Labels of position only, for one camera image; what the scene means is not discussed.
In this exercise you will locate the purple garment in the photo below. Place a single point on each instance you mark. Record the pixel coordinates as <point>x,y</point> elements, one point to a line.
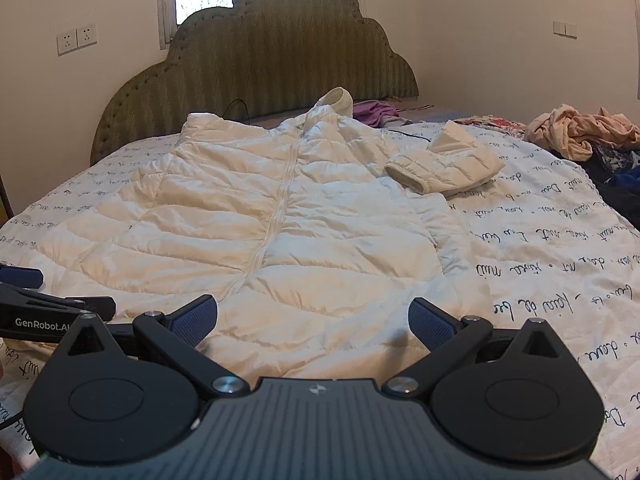
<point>378,114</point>

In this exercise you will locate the double wall socket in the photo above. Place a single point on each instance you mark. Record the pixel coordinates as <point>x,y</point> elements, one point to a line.
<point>75,39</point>

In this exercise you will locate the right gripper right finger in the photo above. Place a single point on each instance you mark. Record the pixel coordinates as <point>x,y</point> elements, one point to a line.
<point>450,343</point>

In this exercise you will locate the red floral cloth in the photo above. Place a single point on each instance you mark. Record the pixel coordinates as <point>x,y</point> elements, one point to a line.
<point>505,126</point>

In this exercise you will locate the white script-printed bedsheet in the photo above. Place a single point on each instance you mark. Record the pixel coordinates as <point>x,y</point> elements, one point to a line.
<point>545,244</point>

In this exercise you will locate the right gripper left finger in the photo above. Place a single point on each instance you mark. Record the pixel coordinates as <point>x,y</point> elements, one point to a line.
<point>172,340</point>

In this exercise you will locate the white wall switch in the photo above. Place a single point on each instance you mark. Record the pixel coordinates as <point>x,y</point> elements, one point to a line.
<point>565,30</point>

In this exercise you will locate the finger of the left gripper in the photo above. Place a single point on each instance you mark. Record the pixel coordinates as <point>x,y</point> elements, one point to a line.
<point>14,296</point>
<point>21,277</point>

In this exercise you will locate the dark blue clothes pile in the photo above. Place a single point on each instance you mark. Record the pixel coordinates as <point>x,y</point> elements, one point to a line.
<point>615,173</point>

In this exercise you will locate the white puffer jacket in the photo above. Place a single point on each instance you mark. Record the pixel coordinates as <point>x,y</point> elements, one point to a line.
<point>312,252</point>

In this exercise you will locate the peach crumpled garment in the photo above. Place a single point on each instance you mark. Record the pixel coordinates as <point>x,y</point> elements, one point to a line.
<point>573,135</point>

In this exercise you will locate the green upholstered headboard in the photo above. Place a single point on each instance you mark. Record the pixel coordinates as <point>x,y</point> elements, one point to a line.
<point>254,59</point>

